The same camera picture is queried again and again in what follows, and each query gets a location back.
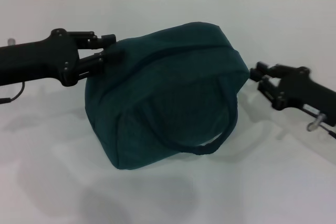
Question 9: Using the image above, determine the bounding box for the dark teal insulated bag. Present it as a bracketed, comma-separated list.
[83, 20, 250, 170]

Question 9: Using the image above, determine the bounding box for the right arm connector cable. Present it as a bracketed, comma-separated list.
[307, 113, 336, 140]

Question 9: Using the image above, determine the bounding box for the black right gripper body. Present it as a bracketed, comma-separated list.
[272, 66, 336, 128]

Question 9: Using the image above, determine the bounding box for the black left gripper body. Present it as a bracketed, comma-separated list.
[0, 27, 81, 87]

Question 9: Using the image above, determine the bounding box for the left arm connector cable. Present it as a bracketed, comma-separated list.
[0, 37, 26, 104]

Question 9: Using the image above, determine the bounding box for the arm connector cable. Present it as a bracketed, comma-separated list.
[0, 37, 26, 104]
[307, 113, 336, 140]

